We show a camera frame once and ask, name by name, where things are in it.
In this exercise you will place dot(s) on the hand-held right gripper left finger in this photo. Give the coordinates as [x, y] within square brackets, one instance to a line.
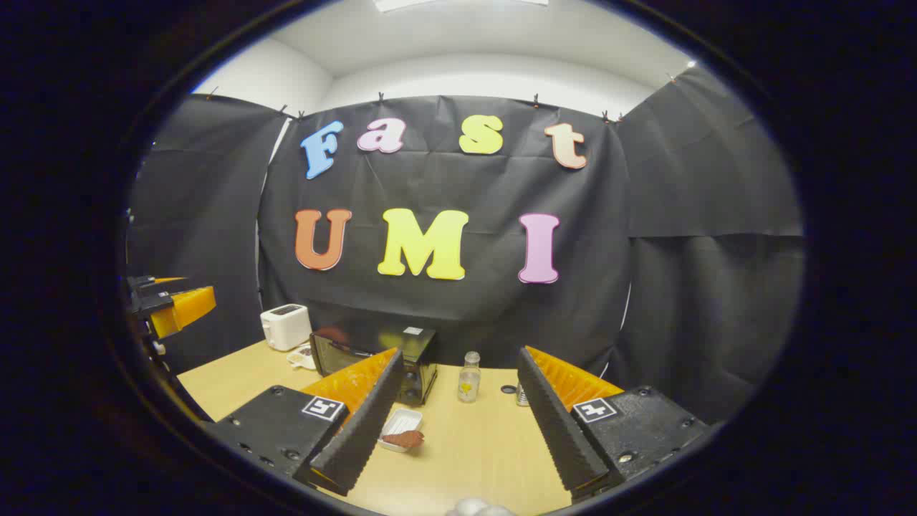
[365, 430]

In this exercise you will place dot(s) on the white toaster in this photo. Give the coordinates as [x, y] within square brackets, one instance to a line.
[285, 326]

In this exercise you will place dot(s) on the brown meat piece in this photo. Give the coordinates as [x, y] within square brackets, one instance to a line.
[405, 439]

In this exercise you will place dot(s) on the clear bottle yellow label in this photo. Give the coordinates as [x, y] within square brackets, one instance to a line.
[469, 380]

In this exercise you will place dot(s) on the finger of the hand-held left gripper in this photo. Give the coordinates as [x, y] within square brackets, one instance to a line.
[186, 309]
[168, 281]

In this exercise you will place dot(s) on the black electric oven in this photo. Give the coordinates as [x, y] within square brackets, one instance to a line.
[419, 358]

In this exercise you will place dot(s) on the white divided seasoning dish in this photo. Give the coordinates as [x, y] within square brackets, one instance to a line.
[301, 356]

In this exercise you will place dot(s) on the white rectangular tray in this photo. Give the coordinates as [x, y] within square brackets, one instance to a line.
[401, 419]

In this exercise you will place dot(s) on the ceiling light panel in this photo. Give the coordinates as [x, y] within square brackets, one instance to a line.
[458, 3]

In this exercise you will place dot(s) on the metal mesh holder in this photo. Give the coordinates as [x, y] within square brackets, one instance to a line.
[521, 395]

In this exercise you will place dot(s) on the black backdrop cloth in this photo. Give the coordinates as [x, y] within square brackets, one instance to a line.
[430, 179]

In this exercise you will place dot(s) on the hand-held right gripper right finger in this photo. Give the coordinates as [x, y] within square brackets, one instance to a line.
[559, 430]

